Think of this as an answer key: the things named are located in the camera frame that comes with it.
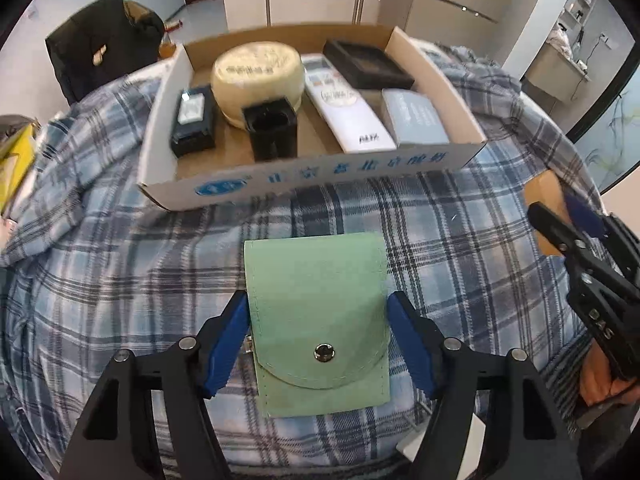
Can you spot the black shallow tray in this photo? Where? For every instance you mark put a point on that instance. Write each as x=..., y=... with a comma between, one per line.
x=367, y=67

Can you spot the blue plaid cloth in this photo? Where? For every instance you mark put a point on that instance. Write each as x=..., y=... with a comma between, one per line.
x=150, y=260

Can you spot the glass sliding door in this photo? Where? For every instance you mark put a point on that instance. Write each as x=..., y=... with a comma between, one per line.
x=610, y=120

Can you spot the green snap pouch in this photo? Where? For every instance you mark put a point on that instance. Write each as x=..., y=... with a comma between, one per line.
x=315, y=300

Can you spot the person's right hand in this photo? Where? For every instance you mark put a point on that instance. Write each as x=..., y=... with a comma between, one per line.
x=597, y=375

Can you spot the grey-blue rectangular box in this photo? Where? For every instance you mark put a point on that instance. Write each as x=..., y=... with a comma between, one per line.
x=415, y=117

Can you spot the white wall shelf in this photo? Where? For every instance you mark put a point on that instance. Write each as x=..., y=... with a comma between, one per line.
x=577, y=7

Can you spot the white card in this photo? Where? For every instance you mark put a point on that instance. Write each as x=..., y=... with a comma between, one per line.
x=465, y=435

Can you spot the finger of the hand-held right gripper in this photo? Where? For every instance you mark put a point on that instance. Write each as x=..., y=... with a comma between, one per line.
x=585, y=215
x=552, y=227

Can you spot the black plastic holder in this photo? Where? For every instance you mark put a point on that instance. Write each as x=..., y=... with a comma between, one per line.
x=270, y=135

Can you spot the white cardboard box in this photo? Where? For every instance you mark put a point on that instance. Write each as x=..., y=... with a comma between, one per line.
x=320, y=175

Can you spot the white wall socket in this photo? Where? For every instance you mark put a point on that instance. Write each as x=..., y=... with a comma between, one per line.
x=605, y=40

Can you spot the beige kitchen cabinet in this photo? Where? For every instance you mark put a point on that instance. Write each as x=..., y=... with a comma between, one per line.
x=555, y=70

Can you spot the black battery pack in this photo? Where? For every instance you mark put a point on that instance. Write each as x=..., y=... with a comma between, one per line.
x=192, y=135

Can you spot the white remote control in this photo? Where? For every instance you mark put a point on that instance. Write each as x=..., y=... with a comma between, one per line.
x=345, y=110

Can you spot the yellow packet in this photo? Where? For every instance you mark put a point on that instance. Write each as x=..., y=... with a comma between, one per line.
x=17, y=165

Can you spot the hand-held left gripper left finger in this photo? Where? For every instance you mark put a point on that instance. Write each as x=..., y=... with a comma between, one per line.
x=227, y=345

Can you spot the tan cardboard piece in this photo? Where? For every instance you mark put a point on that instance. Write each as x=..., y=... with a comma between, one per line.
x=135, y=11

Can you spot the brown block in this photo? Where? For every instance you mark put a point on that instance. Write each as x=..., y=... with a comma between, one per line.
x=542, y=190

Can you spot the round cream tin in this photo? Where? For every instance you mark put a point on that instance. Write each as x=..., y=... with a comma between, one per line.
x=255, y=75

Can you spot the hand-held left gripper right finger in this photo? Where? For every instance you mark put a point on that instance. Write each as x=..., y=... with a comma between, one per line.
x=415, y=345

